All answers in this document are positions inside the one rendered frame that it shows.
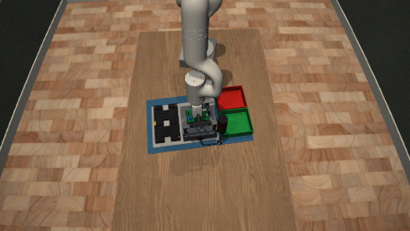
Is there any green circuit board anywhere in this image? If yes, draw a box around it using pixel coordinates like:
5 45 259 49
187 108 209 123

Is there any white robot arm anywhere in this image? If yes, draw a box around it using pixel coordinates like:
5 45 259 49
176 0 223 108

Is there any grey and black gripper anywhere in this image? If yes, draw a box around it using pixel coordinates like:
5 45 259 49
191 104 202 122

